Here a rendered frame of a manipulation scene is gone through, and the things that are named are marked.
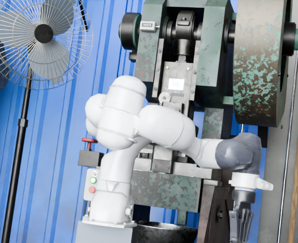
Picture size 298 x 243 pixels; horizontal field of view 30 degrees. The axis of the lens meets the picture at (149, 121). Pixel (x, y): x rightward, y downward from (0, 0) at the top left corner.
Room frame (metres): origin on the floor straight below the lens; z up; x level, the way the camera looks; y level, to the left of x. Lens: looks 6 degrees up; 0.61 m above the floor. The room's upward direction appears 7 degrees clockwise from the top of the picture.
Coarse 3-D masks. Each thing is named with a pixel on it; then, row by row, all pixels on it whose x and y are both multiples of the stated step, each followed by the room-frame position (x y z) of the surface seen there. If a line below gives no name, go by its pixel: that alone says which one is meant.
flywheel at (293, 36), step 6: (288, 24) 2.47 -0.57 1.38; (294, 24) 2.47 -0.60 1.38; (288, 30) 2.45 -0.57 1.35; (294, 30) 2.45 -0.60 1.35; (288, 36) 2.45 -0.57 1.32; (294, 36) 2.45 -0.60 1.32; (288, 42) 2.46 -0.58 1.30; (294, 42) 2.48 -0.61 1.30; (282, 48) 2.48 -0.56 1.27; (288, 48) 2.47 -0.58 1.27; (294, 48) 2.50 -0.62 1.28; (282, 54) 2.52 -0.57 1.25; (288, 54) 2.51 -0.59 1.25
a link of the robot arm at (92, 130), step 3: (87, 120) 1.92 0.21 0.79; (87, 123) 1.92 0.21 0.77; (90, 123) 1.90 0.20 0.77; (87, 126) 1.92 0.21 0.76; (90, 126) 1.91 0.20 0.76; (93, 126) 1.89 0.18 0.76; (87, 129) 1.93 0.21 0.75; (90, 129) 1.91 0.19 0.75; (93, 129) 1.90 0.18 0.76; (96, 129) 1.87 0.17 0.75; (90, 132) 1.92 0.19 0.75; (93, 132) 1.91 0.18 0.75; (96, 132) 1.89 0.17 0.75; (93, 135) 1.93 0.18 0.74
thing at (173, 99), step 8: (168, 64) 2.59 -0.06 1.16; (176, 64) 2.58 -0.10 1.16; (184, 64) 2.57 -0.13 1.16; (192, 64) 2.56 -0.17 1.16; (168, 72) 2.59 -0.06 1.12; (176, 72) 2.58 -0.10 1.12; (184, 72) 2.57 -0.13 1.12; (168, 80) 2.59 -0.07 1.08; (176, 80) 2.57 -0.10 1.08; (184, 80) 2.57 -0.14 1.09; (168, 88) 2.58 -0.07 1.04; (176, 88) 2.57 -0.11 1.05; (184, 88) 2.56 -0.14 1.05; (160, 96) 2.58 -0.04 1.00; (168, 96) 2.57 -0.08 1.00; (176, 96) 2.57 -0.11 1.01; (184, 96) 2.56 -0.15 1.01; (160, 104) 2.59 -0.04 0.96; (168, 104) 2.55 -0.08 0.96; (176, 104) 2.54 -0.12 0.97; (184, 104) 2.56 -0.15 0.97; (192, 104) 2.62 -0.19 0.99; (184, 112) 2.56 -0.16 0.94; (192, 112) 2.64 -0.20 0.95; (192, 120) 2.66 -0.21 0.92
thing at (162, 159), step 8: (152, 144) 2.48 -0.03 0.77; (152, 152) 2.50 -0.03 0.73; (160, 152) 2.49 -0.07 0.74; (168, 152) 2.48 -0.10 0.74; (176, 152) 2.52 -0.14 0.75; (152, 160) 2.50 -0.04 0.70; (160, 160) 2.49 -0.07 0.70; (168, 160) 2.48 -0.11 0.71; (152, 168) 2.49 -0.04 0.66; (160, 168) 2.49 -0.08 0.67; (168, 168) 2.47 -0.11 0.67
